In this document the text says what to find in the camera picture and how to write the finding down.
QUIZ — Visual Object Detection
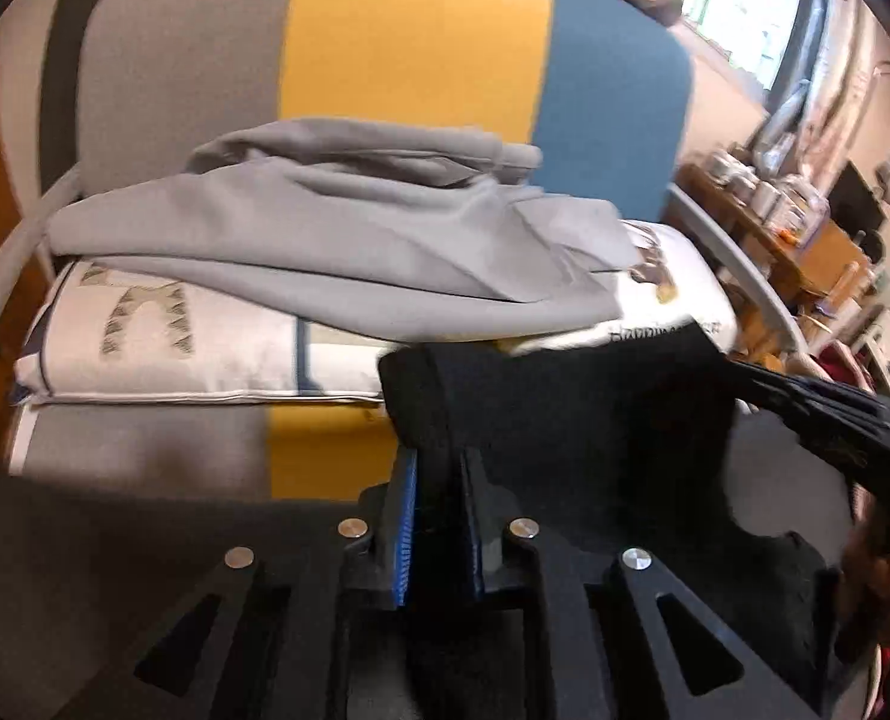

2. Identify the round tin can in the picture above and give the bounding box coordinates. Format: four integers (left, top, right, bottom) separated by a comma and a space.
786, 180, 829, 230

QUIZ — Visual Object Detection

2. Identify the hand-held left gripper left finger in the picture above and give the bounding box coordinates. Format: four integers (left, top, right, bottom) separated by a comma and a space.
55, 448, 420, 720

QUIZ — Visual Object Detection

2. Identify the glass jar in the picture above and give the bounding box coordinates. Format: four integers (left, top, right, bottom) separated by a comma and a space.
707, 152, 743, 189
748, 180, 784, 218

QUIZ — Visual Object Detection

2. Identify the black knit sweater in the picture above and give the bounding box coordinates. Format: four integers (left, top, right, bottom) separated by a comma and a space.
377, 324, 847, 720

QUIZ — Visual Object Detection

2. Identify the white printed cushion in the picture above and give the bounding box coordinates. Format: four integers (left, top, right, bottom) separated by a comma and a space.
13, 221, 744, 410

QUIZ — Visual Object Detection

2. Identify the grey yellow blue armchair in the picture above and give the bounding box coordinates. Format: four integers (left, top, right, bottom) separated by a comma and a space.
0, 0, 821, 503

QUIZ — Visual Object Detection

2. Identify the black monitor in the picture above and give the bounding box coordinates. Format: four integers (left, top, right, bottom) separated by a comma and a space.
827, 160, 888, 238

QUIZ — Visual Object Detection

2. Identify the grey garment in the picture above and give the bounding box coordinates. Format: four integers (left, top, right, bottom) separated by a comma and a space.
46, 118, 641, 344

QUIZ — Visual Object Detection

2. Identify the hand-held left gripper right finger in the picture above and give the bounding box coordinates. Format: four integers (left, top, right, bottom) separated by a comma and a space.
456, 448, 828, 720

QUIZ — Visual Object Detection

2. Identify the grey blackout curtain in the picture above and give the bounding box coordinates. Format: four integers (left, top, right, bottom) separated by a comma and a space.
748, 15, 828, 167

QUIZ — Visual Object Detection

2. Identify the wooden side table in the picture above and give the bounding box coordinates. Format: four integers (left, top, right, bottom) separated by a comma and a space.
673, 161, 882, 302

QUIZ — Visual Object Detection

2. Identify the black padded post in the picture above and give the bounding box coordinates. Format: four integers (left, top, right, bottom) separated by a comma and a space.
40, 0, 140, 200

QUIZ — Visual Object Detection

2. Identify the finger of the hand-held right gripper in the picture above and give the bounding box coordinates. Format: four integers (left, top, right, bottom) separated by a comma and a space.
722, 358, 890, 441

